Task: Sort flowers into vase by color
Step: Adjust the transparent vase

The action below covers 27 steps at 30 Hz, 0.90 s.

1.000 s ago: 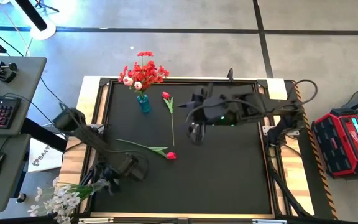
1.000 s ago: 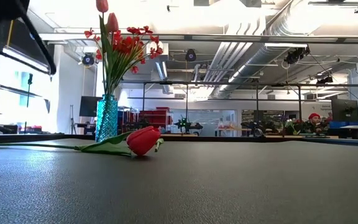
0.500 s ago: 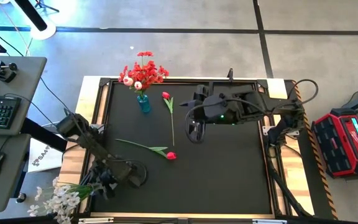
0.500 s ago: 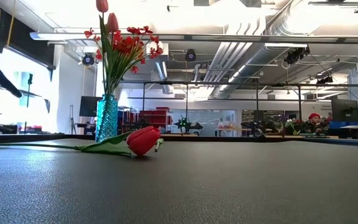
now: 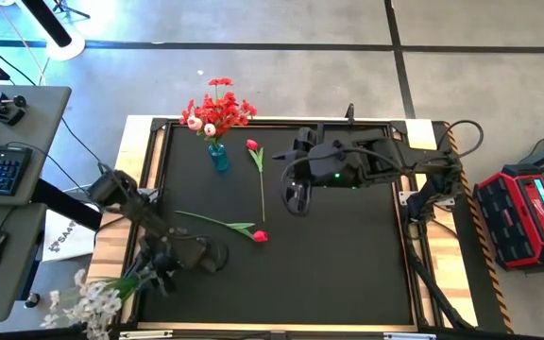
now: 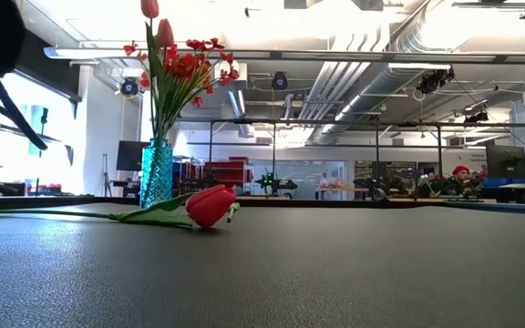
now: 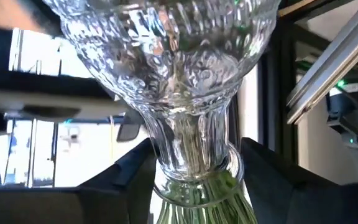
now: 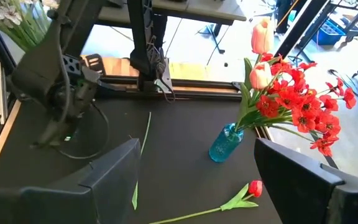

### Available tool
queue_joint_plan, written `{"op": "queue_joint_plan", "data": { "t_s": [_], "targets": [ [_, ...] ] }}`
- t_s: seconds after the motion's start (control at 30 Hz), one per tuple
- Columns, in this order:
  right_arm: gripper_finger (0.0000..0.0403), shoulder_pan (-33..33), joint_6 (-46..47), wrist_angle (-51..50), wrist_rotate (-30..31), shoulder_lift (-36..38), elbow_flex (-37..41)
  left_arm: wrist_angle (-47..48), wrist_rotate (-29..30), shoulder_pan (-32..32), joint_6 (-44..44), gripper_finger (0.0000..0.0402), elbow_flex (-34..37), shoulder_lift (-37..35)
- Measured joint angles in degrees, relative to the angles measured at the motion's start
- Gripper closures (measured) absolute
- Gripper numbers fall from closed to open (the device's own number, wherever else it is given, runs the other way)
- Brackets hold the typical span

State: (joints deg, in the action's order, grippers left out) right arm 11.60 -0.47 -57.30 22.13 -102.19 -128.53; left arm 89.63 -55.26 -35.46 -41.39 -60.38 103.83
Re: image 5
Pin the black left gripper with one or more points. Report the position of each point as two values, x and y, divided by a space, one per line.
187 255

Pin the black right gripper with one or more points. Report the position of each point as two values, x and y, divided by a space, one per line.
324 160

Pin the red tulip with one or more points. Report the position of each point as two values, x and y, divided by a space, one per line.
260 236
252 144

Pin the red poppy flower bunch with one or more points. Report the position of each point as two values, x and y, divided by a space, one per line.
222 111

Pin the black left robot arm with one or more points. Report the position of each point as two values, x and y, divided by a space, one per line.
135 212

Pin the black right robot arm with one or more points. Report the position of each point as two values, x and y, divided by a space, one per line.
418 156

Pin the teal textured glass vase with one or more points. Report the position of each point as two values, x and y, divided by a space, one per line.
219 158

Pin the dark C-clamp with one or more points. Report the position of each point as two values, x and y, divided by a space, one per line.
350 113

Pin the dark table mat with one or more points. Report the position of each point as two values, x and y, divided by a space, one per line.
324 264

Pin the black support beam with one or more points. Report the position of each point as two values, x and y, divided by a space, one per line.
64 205

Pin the black desk caster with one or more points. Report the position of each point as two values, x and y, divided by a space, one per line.
31 300

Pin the grey desk top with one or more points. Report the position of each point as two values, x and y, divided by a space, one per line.
40 118
12 283

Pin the yellow black hazard strip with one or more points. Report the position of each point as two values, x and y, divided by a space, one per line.
489 269

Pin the black joystick clamp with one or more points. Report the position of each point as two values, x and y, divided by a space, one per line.
0 107

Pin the red black power station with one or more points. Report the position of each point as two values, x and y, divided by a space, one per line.
517 222

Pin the black pole on white base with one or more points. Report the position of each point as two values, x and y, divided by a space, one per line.
47 21

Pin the silver bracket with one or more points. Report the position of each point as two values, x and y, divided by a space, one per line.
145 334
409 336

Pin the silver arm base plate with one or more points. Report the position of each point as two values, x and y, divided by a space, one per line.
405 198

